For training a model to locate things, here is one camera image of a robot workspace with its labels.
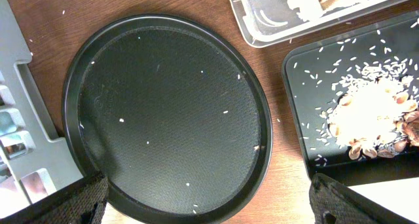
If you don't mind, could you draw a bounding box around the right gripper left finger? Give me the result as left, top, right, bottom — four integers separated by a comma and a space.
1, 172, 109, 224

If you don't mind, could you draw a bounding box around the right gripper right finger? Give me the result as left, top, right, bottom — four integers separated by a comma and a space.
309, 174, 406, 224

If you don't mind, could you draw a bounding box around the grey dishwasher rack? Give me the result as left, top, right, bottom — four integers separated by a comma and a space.
1, 0, 82, 217

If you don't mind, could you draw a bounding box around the food scraps pile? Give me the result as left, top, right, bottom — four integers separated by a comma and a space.
327, 75, 418, 160

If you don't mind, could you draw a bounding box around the rectangular black tray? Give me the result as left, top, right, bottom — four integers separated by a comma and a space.
282, 11, 418, 186

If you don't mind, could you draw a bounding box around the round black tray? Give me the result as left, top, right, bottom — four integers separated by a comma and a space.
62, 14, 273, 223

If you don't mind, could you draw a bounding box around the clear plastic bin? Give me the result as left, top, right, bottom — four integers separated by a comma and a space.
229, 0, 408, 48

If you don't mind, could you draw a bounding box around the crumpled white paper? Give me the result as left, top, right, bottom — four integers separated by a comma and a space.
287, 0, 368, 22

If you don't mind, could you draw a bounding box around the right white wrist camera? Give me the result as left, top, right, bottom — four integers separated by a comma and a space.
350, 177, 419, 223

